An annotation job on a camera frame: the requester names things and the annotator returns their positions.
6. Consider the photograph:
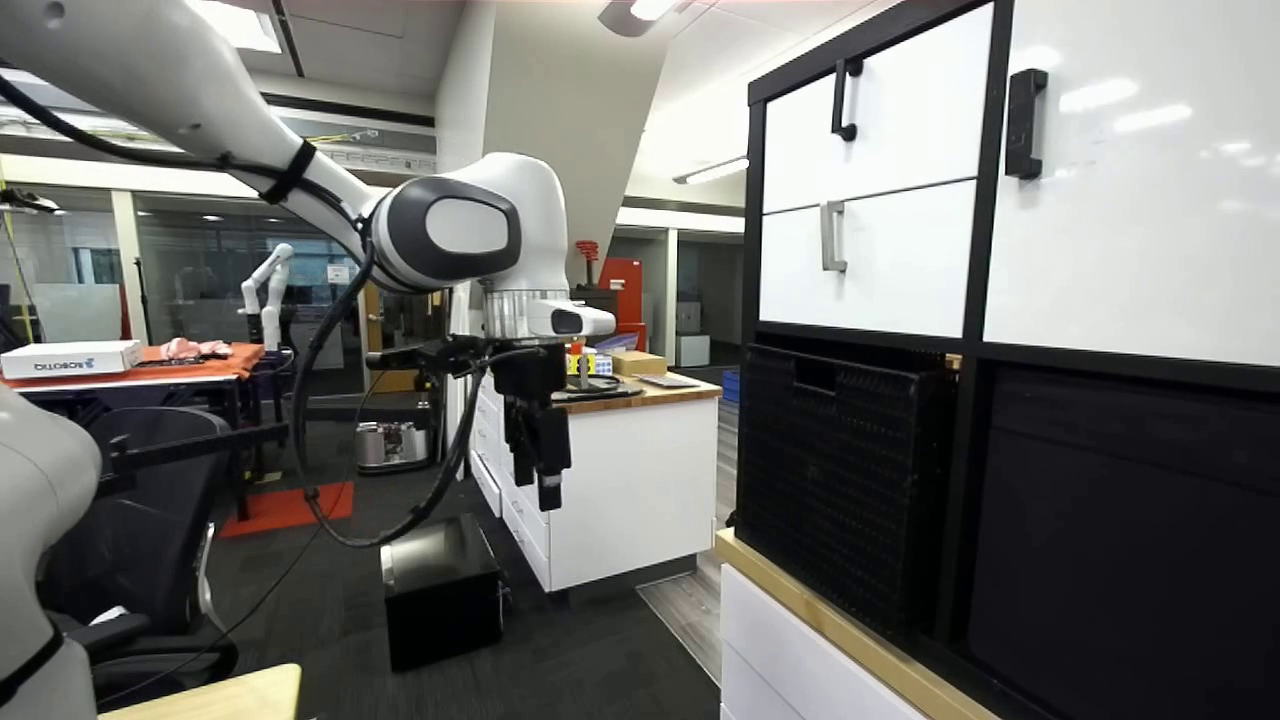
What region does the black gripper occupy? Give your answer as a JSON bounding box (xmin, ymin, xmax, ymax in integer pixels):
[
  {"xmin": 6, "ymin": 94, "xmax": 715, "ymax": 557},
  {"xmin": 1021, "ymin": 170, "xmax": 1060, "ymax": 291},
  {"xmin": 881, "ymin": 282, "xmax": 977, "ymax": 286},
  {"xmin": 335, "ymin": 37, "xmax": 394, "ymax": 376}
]
[{"xmin": 490, "ymin": 340, "xmax": 575, "ymax": 518}]

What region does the black woven basket with cutout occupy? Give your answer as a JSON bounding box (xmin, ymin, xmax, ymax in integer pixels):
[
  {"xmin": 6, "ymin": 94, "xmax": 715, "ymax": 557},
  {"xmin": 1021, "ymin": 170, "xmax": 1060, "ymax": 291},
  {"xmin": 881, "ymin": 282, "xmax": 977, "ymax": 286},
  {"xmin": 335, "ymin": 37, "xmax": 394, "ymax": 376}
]
[{"xmin": 737, "ymin": 340, "xmax": 959, "ymax": 649}]

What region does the white island cabinet wood top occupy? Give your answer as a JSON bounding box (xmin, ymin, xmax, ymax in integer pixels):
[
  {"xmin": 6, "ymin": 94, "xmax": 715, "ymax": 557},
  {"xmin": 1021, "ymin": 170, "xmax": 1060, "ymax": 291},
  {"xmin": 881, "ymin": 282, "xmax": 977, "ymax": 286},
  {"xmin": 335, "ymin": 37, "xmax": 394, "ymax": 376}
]
[{"xmin": 465, "ymin": 372, "xmax": 723, "ymax": 601}]

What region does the black and white cabinet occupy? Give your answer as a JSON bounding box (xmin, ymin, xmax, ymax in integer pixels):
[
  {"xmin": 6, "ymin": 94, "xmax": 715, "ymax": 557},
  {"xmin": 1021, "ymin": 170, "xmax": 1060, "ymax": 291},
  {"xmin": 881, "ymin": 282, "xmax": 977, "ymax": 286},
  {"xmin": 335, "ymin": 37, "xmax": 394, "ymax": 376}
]
[{"xmin": 737, "ymin": 0, "xmax": 1280, "ymax": 720}]

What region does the black plain basket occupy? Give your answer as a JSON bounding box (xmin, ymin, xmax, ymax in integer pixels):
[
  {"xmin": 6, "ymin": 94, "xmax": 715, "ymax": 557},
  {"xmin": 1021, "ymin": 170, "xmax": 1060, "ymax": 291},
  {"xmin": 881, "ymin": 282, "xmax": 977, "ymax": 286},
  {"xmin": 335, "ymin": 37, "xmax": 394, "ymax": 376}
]
[{"xmin": 963, "ymin": 364, "xmax": 1280, "ymax": 720}]

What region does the white cabinet door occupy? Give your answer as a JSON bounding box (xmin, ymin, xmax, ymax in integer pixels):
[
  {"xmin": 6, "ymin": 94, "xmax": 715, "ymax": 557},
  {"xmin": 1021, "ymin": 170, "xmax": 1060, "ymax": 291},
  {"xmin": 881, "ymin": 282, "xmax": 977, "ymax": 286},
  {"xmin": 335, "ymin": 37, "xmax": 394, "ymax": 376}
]
[{"xmin": 983, "ymin": 0, "xmax": 1280, "ymax": 372}]

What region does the small cardboard box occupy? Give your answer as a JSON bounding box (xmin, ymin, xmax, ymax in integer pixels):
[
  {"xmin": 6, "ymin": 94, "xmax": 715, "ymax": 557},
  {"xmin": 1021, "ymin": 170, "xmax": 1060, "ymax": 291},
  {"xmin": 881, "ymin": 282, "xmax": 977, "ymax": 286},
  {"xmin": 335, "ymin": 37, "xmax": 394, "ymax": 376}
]
[{"xmin": 608, "ymin": 348, "xmax": 675, "ymax": 385}]

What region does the black floor bin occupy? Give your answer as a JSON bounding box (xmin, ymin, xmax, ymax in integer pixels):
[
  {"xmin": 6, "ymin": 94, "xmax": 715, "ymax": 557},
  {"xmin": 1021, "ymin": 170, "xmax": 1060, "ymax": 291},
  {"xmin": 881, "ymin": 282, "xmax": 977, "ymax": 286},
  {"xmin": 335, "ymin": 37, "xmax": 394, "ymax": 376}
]
[{"xmin": 374, "ymin": 512, "xmax": 506, "ymax": 677}]

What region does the red floor mat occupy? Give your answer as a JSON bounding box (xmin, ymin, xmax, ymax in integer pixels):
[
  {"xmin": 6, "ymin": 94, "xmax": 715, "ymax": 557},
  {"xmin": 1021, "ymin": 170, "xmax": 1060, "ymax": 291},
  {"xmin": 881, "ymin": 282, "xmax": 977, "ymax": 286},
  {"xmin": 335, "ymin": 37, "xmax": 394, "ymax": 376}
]
[{"xmin": 216, "ymin": 476, "xmax": 359, "ymax": 545}]

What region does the white counter with wood top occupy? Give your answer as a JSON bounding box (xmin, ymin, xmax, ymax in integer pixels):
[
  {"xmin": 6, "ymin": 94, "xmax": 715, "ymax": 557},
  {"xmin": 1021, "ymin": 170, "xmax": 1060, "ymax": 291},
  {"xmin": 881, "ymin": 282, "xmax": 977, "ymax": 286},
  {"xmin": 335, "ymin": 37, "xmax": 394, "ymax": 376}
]
[{"xmin": 715, "ymin": 530, "xmax": 999, "ymax": 720}]

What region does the black office chair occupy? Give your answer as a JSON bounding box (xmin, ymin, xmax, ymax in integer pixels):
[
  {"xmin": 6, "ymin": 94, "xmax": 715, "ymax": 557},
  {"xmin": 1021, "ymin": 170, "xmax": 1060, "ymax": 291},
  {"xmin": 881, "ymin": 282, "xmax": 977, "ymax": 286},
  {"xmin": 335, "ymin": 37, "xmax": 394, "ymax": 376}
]
[{"xmin": 37, "ymin": 396, "xmax": 293, "ymax": 711}]

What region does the orange topped table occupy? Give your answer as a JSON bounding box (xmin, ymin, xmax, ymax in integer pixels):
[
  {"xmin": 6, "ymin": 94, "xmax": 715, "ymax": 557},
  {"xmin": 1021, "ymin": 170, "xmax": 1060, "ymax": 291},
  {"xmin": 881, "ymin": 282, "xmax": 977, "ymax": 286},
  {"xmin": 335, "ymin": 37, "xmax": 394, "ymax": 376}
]
[{"xmin": 0, "ymin": 340, "xmax": 293, "ymax": 530}]

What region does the flat white box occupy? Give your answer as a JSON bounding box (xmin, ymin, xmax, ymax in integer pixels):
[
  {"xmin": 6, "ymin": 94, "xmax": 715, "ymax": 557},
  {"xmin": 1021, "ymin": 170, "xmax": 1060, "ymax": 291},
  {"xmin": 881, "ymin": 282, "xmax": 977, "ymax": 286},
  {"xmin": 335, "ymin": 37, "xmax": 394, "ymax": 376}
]
[{"xmin": 0, "ymin": 337, "xmax": 147, "ymax": 390}]

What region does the rectangular ceiling light panel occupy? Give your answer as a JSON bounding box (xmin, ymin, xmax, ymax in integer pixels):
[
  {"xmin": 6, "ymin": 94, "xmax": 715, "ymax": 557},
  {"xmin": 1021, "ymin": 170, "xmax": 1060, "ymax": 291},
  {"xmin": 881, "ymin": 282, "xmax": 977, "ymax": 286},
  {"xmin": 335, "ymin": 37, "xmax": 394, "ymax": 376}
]
[{"xmin": 179, "ymin": 0, "xmax": 288, "ymax": 59}]

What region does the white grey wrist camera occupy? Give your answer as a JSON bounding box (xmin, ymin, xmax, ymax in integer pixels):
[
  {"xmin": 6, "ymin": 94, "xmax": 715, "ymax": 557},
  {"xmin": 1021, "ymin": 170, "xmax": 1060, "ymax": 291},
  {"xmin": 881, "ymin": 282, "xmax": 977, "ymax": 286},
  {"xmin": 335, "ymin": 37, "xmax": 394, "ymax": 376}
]
[{"xmin": 540, "ymin": 299, "xmax": 621, "ymax": 343}]

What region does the red wall unit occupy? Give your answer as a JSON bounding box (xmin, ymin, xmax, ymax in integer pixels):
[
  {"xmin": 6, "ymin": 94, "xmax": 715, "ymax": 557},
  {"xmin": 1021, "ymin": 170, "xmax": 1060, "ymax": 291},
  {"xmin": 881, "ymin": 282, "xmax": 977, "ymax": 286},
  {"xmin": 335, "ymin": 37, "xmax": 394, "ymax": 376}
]
[{"xmin": 573, "ymin": 235, "xmax": 653, "ymax": 357}]

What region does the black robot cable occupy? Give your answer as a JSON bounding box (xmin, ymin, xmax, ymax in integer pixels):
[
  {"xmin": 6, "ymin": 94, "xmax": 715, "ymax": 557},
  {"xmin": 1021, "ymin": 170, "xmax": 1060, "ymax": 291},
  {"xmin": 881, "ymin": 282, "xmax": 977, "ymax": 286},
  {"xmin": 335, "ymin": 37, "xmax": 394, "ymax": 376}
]
[{"xmin": 0, "ymin": 73, "xmax": 490, "ymax": 551}]

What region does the silver drawer handle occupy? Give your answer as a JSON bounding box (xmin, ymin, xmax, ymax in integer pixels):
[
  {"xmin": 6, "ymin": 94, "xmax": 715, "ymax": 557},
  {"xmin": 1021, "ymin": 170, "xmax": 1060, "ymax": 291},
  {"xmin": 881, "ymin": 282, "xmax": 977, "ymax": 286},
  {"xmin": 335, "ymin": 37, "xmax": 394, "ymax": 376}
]
[{"xmin": 816, "ymin": 195, "xmax": 852, "ymax": 282}]

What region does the white drawer with silver handle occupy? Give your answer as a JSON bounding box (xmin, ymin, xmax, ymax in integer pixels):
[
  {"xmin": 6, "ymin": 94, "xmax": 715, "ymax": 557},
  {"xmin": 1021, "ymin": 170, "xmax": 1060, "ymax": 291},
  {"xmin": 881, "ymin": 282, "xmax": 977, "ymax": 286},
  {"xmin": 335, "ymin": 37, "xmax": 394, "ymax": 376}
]
[{"xmin": 756, "ymin": 177, "xmax": 980, "ymax": 343}]

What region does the black drawer handle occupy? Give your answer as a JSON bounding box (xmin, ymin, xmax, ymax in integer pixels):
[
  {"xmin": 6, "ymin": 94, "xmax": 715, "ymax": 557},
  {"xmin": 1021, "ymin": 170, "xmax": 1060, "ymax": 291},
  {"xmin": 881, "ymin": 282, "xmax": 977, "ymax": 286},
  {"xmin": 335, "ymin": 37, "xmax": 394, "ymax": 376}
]
[{"xmin": 827, "ymin": 55, "xmax": 869, "ymax": 147}]

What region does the white drawer with black handle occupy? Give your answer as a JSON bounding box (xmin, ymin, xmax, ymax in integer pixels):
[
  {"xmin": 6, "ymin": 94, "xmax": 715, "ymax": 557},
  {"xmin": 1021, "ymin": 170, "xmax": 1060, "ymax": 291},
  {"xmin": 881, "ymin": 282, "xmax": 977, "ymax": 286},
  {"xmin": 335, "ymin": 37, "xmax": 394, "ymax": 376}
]
[{"xmin": 758, "ymin": 5, "xmax": 996, "ymax": 218}]

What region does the black door handle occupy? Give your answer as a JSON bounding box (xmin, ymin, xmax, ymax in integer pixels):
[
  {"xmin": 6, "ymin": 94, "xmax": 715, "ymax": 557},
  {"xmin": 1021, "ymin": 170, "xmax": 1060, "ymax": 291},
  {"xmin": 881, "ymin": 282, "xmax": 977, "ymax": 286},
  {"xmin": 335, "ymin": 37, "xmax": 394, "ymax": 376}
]
[{"xmin": 999, "ymin": 64, "xmax": 1052, "ymax": 186}]

